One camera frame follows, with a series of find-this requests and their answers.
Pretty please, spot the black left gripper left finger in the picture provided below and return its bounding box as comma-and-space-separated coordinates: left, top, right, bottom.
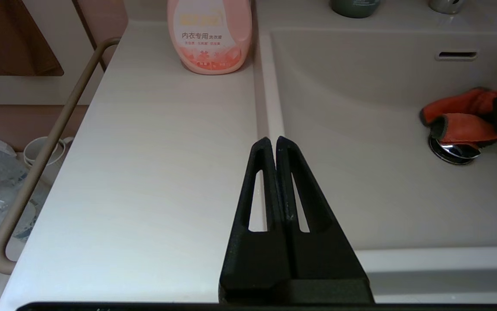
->
219, 137, 292, 292

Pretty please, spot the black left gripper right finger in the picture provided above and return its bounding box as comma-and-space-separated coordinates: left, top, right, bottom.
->
276, 136, 368, 279

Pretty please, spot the orange microfibre cloth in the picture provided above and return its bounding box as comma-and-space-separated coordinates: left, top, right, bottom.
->
420, 88, 497, 145

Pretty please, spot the white ceramic sink basin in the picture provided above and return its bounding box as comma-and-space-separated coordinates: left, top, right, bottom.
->
253, 0, 497, 303

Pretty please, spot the chrome faucet body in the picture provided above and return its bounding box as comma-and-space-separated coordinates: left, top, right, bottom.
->
429, 0, 465, 15

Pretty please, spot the chrome drain stopper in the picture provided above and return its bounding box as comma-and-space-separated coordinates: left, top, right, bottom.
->
428, 135, 482, 165

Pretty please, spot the dark grey soap dispenser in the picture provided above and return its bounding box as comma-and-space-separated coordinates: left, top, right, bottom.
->
330, 0, 381, 19

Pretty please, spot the pink detergent pump bottle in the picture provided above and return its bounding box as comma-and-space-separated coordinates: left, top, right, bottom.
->
167, 0, 253, 75

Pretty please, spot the white mug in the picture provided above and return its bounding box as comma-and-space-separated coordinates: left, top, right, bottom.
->
24, 136, 74, 168

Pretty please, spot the beige towel rail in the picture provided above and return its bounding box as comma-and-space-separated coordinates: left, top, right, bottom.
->
0, 38, 121, 275

